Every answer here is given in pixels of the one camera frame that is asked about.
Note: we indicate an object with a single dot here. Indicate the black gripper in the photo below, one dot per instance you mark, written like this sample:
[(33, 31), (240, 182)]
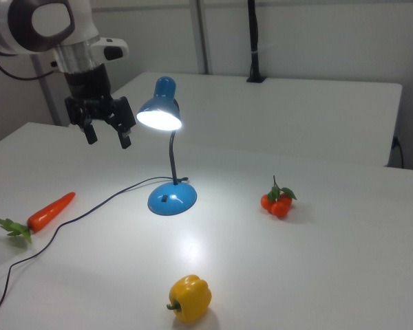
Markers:
[(87, 82)]

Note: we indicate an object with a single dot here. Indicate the blue desk lamp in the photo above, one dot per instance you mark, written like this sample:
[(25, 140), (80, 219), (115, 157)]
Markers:
[(172, 199)]

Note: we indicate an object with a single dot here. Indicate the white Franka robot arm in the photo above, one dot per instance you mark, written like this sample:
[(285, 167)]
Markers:
[(24, 24)]

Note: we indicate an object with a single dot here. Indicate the orange toy carrot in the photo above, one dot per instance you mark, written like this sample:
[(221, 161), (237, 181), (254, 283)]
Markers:
[(48, 214)]

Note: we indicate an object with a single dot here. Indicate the orange toy tangerine cluster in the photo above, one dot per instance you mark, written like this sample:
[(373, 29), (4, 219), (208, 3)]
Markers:
[(278, 206)]

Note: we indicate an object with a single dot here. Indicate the yellow toy bell pepper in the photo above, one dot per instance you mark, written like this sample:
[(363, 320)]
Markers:
[(191, 297)]

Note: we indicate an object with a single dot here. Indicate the grey metal frame post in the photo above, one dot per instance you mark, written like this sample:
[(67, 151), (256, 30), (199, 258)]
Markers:
[(48, 96)]

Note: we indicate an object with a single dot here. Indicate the grey wall panel profile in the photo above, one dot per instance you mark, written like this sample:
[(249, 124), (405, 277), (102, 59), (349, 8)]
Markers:
[(201, 34)]

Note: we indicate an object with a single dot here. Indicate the black clamped camera pole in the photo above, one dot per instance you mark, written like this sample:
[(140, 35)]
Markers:
[(254, 41)]

